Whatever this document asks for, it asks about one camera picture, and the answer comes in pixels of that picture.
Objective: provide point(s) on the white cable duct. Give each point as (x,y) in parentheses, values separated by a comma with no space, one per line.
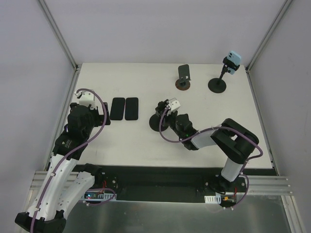
(98,196)
(213,199)

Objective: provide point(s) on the left aluminium frame post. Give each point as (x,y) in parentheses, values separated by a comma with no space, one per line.
(57,33)

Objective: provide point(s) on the left white cable duct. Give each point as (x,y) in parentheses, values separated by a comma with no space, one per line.
(98,196)

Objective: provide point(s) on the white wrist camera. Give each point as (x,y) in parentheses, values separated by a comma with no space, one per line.
(86,99)
(173,105)

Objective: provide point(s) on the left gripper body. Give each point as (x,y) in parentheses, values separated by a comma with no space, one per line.
(105,113)

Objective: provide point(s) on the black phone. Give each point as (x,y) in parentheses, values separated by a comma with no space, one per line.
(131,109)
(117,109)

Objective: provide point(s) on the right aluminium frame post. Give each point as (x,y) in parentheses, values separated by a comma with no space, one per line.
(268,35)

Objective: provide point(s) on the light blue phone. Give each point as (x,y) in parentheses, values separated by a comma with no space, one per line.
(234,62)

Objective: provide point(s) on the aluminium front rail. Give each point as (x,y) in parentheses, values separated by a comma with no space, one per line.
(259,185)

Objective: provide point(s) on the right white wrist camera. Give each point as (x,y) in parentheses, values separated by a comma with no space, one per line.
(173,105)

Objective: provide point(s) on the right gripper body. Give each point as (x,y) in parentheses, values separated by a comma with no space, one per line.
(161,109)

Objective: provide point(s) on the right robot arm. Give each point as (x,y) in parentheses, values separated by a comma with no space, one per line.
(235,141)

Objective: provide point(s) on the aluminium frame post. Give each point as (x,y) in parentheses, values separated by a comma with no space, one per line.
(57,33)
(268,35)

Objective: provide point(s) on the brown base metal phone stand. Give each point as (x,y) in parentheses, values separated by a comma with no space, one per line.
(183,81)

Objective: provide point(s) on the black round base phone stand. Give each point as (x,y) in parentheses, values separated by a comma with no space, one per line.
(154,122)

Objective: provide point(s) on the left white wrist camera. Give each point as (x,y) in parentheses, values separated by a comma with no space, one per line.
(86,99)

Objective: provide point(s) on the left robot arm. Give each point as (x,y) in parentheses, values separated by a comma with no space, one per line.
(50,209)

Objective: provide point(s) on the right white cable duct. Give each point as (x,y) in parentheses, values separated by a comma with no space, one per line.
(213,199)

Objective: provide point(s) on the black tall clamp phone stand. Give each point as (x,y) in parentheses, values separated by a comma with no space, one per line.
(218,85)

